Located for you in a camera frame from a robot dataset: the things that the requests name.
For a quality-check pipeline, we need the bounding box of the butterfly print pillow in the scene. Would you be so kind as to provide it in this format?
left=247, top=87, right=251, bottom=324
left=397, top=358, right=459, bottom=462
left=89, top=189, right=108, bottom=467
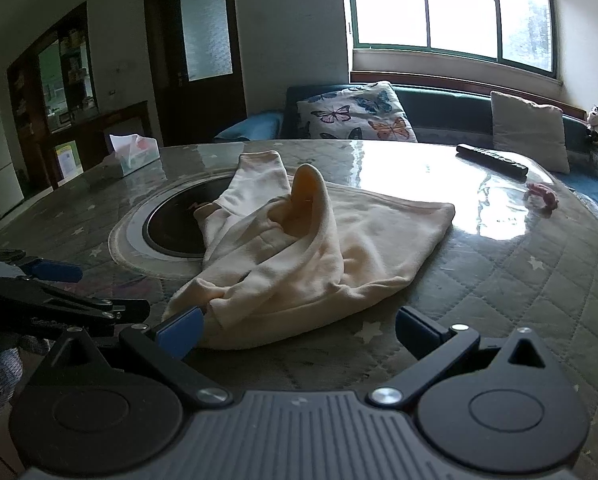
left=297, top=81, right=417, bottom=143

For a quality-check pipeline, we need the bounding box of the plain beige pillow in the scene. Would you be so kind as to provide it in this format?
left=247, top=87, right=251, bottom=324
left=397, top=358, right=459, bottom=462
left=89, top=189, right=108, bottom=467
left=490, top=91, right=570, bottom=174

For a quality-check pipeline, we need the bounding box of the tissue box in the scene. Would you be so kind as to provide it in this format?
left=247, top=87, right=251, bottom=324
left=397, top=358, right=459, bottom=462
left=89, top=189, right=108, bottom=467
left=102, top=133, right=160, bottom=179

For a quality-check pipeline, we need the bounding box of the green framed window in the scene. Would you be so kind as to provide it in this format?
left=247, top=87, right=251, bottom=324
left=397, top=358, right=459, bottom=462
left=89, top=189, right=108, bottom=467
left=351, top=0, right=557, bottom=77

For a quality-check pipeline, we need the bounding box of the teal corner sofa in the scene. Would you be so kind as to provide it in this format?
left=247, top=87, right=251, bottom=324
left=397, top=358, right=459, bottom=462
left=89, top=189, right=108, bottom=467
left=213, top=84, right=598, bottom=215

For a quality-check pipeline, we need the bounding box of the black remote control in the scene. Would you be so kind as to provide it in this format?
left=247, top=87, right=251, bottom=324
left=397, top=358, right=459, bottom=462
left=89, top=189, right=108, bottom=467
left=456, top=144, right=529, bottom=180

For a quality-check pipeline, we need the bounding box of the dark wooden cabinet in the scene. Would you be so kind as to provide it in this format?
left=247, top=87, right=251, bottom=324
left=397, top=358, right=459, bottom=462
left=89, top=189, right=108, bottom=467
left=6, top=3, right=153, bottom=196

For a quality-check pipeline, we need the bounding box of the round black induction cooktop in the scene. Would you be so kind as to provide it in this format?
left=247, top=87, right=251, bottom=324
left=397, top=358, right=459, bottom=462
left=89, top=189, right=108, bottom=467
left=108, top=168, right=235, bottom=281

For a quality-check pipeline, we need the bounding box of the dark wooden door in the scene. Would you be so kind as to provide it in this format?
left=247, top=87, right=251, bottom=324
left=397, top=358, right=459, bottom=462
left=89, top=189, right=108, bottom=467
left=144, top=0, right=247, bottom=146

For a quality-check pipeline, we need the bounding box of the cream sweatshirt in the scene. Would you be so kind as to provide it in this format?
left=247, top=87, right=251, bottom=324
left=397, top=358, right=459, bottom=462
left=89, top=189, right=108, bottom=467
left=163, top=151, right=455, bottom=350

